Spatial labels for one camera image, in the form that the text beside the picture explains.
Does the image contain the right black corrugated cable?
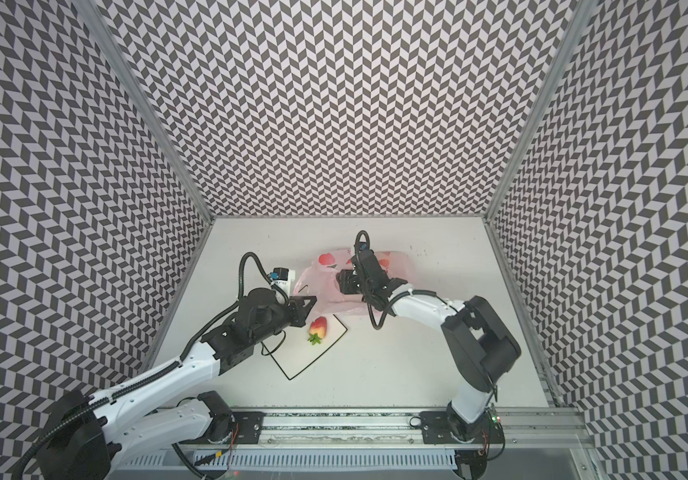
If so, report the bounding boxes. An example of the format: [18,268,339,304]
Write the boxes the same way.
[353,230,441,331]

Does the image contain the red fake strawberry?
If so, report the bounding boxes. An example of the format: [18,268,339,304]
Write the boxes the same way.
[308,316,328,345]

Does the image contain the white square mat black border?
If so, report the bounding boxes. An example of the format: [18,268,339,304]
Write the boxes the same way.
[260,314,348,380]

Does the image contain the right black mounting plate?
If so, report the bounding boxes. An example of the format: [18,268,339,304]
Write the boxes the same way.
[418,409,506,446]

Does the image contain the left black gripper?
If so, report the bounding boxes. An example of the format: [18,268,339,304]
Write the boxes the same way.
[251,295,318,347]

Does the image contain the pink plastic bag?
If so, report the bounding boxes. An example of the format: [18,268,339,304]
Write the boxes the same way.
[293,247,419,316]

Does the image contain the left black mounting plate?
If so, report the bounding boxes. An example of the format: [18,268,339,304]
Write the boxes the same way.
[182,411,266,446]

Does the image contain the black corrugated cable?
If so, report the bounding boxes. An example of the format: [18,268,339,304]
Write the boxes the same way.
[10,251,291,480]
[353,230,441,331]

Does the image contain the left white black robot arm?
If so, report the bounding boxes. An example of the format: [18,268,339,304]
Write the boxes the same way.
[14,288,317,479]

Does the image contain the left black corrugated cable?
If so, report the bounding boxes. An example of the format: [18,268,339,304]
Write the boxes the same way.
[10,251,291,480]

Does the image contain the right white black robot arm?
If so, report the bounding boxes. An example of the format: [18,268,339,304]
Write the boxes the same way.
[336,241,522,443]

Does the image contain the black mounting plate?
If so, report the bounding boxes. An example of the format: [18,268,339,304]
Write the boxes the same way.
[182,411,266,446]
[418,409,506,446]

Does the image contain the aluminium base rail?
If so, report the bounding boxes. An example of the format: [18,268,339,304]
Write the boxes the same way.
[97,407,591,450]

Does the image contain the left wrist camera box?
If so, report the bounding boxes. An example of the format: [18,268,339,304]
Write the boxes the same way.
[268,267,296,297]

